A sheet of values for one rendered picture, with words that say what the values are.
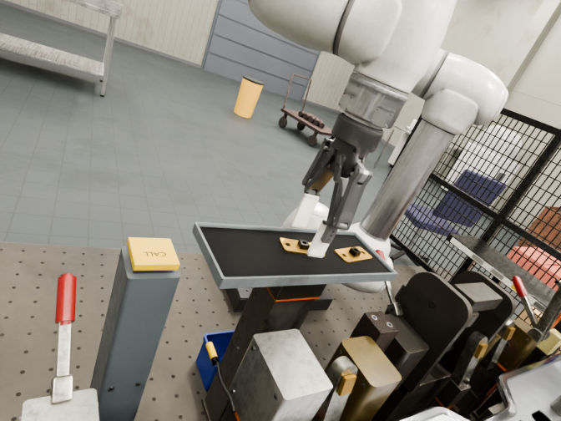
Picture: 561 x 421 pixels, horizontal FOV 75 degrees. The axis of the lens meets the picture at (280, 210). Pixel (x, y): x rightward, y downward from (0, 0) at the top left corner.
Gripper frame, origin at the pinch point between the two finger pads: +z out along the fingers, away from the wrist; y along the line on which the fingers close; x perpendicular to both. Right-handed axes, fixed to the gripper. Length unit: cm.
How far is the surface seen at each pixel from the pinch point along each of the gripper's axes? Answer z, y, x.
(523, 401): 20, 21, 53
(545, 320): 10, 7, 70
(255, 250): 4.2, 2.8, -9.9
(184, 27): 40, -950, 51
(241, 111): 110, -580, 144
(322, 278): 4.1, 8.3, 0.7
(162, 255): 4.2, 7.2, -24.7
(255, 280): 4.0, 10.7, -11.7
